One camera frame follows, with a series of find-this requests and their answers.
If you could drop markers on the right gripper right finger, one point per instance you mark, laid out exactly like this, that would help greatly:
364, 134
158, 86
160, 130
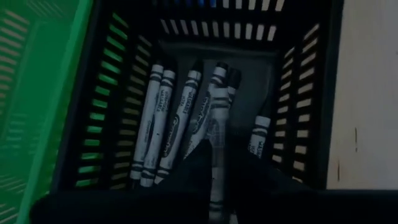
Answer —
255, 193

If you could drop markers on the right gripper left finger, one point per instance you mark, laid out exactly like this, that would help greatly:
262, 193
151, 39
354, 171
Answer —
192, 186

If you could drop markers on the green slotted plastic basket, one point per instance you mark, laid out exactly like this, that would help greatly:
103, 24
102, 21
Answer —
46, 93

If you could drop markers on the black slotted plastic basket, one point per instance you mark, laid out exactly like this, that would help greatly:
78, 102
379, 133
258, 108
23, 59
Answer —
328, 93

